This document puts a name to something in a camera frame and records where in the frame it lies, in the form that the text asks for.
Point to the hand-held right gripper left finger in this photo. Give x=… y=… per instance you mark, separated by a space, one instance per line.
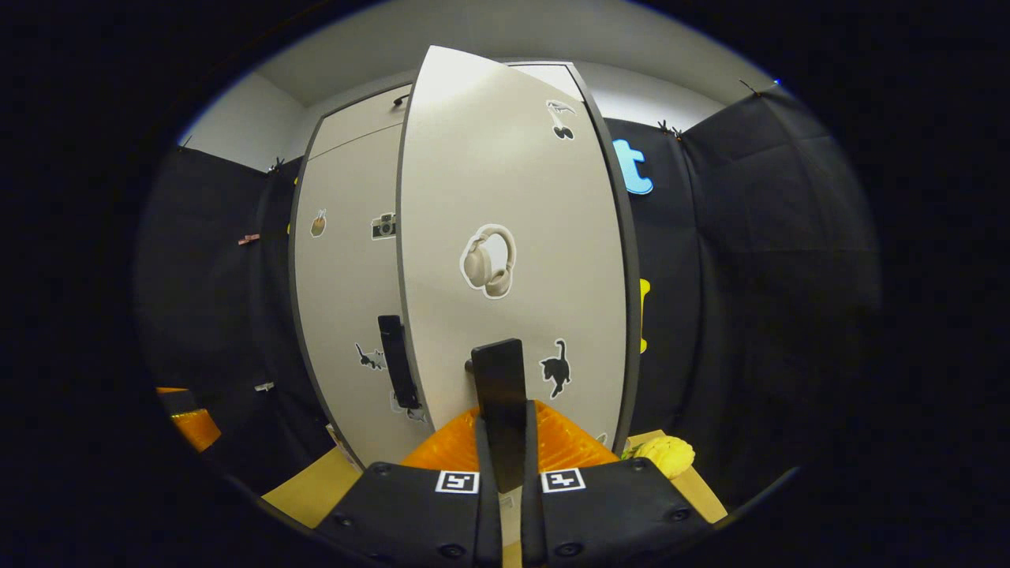
x=485 y=513

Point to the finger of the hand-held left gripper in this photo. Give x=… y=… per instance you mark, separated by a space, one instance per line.
x=197 y=430

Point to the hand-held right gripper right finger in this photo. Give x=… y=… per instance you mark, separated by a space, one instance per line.
x=533 y=521

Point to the beige door camera sticker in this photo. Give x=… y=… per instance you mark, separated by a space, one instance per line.
x=347 y=300

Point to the double-door shoe cabinet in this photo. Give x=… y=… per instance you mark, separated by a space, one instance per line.
x=632 y=260

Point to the beige door headphones sticker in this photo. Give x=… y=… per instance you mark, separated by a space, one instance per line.
x=513 y=181

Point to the beige cabinet drawer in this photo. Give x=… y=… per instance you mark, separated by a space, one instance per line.
x=355 y=118

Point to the yellow bumpy object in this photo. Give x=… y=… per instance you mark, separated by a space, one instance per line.
x=667 y=456

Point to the black backdrop cloth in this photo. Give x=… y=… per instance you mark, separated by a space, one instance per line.
x=750 y=276

